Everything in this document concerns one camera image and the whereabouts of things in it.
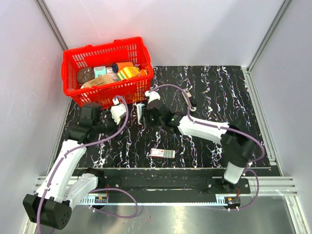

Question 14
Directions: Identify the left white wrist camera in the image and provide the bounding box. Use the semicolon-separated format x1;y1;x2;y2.
110;96;128;125

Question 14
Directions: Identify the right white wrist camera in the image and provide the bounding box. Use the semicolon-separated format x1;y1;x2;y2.
145;91;160;104

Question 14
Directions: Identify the red plastic shopping basket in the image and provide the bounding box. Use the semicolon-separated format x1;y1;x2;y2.
61;37;154;109

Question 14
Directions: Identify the orange blue cylinder can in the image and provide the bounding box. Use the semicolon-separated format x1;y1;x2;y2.
112;61;134;73

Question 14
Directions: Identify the brown round cookie pack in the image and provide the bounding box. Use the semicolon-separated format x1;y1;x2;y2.
77;67;95;85

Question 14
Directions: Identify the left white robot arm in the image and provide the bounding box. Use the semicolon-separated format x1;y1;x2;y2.
22;102;126;230

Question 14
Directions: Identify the yellow green snack pack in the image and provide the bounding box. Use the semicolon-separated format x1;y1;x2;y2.
117;66;140;81

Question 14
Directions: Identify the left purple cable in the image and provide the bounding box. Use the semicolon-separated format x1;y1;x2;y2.
36;95;138;234

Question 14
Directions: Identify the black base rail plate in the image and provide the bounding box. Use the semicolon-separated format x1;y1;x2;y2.
96;168;251;196

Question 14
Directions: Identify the purple cable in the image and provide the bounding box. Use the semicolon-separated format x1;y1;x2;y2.
149;84;266;211
36;95;138;234

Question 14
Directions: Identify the teal small box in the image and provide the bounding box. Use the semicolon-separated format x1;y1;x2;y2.
94;66;107;78

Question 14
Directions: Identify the red white staple box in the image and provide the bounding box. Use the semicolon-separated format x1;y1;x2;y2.
150;149;175;158

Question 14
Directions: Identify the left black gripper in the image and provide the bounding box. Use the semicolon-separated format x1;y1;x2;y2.
94;106;129;141

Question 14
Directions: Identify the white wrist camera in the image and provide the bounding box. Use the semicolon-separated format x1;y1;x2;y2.
145;91;160;104
110;96;128;125

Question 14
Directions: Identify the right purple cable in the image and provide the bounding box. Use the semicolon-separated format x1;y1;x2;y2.
149;84;266;211

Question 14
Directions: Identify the white slotted cable duct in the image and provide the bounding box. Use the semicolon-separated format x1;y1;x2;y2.
78;191;236;206

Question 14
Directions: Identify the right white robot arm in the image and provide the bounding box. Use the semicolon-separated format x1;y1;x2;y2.
136;99;265;193

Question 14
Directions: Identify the brown cardboard box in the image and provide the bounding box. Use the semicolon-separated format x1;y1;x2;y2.
81;74;115;89

